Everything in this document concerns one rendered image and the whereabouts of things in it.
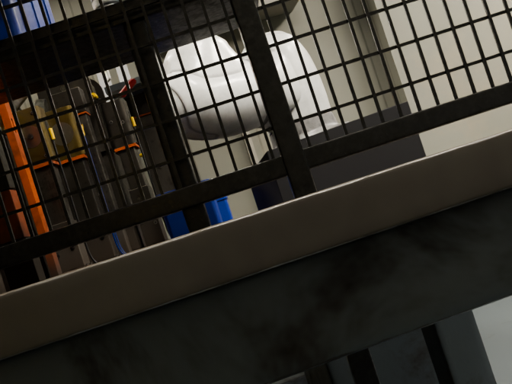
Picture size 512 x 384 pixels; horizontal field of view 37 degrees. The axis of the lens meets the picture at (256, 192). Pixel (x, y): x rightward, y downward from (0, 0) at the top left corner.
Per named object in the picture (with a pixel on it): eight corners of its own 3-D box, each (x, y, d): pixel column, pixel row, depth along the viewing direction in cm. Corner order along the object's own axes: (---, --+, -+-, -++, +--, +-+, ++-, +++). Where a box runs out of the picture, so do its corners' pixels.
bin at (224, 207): (204, 235, 228) (195, 206, 229) (236, 224, 229) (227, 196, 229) (202, 235, 217) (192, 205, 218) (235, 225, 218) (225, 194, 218)
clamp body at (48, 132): (64, 281, 158) (13, 120, 160) (110, 267, 158) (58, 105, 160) (56, 284, 152) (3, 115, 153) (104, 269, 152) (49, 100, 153)
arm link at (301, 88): (347, 104, 172) (312, 16, 174) (285, 121, 162) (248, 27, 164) (308, 129, 185) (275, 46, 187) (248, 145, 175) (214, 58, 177)
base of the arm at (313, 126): (340, 142, 187) (332, 122, 187) (352, 126, 165) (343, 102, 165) (270, 169, 186) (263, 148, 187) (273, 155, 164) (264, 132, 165)
